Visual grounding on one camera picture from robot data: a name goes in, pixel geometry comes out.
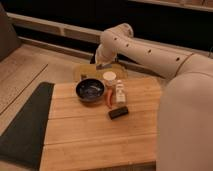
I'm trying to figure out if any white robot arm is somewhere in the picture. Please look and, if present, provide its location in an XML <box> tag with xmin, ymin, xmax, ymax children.
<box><xmin>95</xmin><ymin>23</ymin><xmax>213</xmax><ymax>171</ymax></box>

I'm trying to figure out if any orange carrot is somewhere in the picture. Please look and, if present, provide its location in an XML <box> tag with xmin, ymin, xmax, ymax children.
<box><xmin>106</xmin><ymin>89</ymin><xmax>113</xmax><ymax>109</ymax></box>

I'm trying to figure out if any small white bottle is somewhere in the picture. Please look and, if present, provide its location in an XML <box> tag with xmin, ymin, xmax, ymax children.
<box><xmin>116</xmin><ymin>80</ymin><xmax>126</xmax><ymax>105</ymax></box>

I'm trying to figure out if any dark blue bowl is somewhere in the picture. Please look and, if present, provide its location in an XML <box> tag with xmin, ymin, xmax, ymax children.
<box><xmin>76</xmin><ymin>78</ymin><xmax>105</xmax><ymax>102</ymax></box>

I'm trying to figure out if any black rectangular block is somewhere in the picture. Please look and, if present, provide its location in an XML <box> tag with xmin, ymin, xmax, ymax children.
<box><xmin>108</xmin><ymin>106</ymin><xmax>129</xmax><ymax>120</ymax></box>

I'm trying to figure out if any dark grey floor mat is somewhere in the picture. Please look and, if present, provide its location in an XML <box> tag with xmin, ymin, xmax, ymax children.
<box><xmin>0</xmin><ymin>82</ymin><xmax>54</xmax><ymax>170</ymax></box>

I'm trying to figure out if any wooden shelf rail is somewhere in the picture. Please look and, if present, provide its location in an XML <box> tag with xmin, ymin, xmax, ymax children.
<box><xmin>6</xmin><ymin>12</ymin><xmax>213</xmax><ymax>63</ymax></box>

